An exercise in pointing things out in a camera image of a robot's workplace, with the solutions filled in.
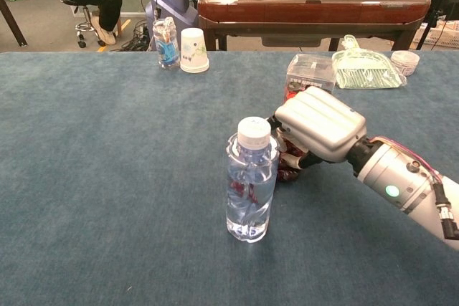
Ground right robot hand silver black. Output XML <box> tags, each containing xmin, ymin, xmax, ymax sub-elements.
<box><xmin>265</xmin><ymin>86</ymin><xmax>368</xmax><ymax>171</ymax></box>

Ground bunch of dark grapes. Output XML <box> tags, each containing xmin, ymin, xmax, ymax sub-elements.
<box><xmin>274</xmin><ymin>133</ymin><xmax>306</xmax><ymax>183</ymax></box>

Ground clear box red black items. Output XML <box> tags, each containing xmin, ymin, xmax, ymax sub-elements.
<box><xmin>284</xmin><ymin>52</ymin><xmax>339</xmax><ymax>105</ymax></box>

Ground clear water bottle white cap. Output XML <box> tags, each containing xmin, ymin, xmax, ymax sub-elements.
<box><xmin>225</xmin><ymin>116</ymin><xmax>281</xmax><ymax>244</ymax></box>

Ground mint green dustpan brush set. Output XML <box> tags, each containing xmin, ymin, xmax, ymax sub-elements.
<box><xmin>331</xmin><ymin>34</ymin><xmax>408</xmax><ymax>90</ymax></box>

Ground brown mahjong table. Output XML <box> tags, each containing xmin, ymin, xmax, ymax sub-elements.
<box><xmin>197</xmin><ymin>0</ymin><xmax>432</xmax><ymax>52</ymax></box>

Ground white paper cup upside down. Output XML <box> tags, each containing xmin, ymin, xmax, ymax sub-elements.
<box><xmin>179</xmin><ymin>27</ymin><xmax>210</xmax><ymax>74</ymax></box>

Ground white plastic basket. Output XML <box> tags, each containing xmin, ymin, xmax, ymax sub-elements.
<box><xmin>412</xmin><ymin>20</ymin><xmax>459</xmax><ymax>49</ymax></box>

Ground black tripod stand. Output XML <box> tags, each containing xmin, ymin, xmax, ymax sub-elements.
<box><xmin>415</xmin><ymin>0</ymin><xmax>459</xmax><ymax>51</ymax></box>

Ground clear jar blue label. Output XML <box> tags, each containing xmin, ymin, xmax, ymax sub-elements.
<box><xmin>152</xmin><ymin>16</ymin><xmax>181</xmax><ymax>71</ymax></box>

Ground blue table cloth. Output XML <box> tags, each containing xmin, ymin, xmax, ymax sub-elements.
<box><xmin>0</xmin><ymin>50</ymin><xmax>459</xmax><ymax>306</ymax></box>

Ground chrome swivel stool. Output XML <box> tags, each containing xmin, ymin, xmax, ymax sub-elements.
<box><xmin>45</xmin><ymin>0</ymin><xmax>108</xmax><ymax>49</ymax></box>

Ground dark table leg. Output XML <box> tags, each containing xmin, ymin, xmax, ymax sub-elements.
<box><xmin>0</xmin><ymin>0</ymin><xmax>29</xmax><ymax>48</ymax></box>

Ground bundle of black cables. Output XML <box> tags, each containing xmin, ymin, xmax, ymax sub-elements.
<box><xmin>110</xmin><ymin>19</ymin><xmax>156</xmax><ymax>52</ymax></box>

